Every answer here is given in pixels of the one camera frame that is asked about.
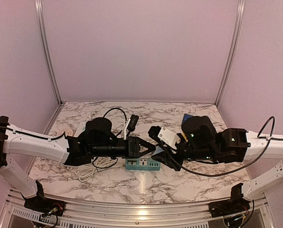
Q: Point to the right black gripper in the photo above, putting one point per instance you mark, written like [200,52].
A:
[171,161]

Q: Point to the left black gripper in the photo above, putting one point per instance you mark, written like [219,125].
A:
[133,149]

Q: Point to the teal power strip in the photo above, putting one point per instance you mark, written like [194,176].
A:
[142,164]

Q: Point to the light blue usb charger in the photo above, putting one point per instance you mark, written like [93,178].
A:
[158,150]

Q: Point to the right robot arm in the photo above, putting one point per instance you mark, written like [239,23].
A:
[200,142]

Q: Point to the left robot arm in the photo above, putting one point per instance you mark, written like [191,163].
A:
[97,140]

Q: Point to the blue cube socket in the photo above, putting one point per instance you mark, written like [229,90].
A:
[186,117]

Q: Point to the white multicolour power strip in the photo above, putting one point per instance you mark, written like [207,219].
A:
[80,129]

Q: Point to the pink round socket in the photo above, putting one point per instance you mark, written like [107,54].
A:
[68,131]

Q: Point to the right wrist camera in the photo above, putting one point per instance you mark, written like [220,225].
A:
[169,137]

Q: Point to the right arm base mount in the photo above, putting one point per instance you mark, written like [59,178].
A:
[226,207]

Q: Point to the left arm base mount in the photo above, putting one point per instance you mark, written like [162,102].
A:
[45,205]

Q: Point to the front aluminium rail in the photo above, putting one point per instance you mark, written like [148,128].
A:
[92,214]

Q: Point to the right aluminium frame post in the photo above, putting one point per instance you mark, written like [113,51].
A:
[232,50]

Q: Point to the aluminium frame post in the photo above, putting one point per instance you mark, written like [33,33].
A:
[45,46]
[232,50]

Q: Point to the left aluminium frame post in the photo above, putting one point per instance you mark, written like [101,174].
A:
[45,46]

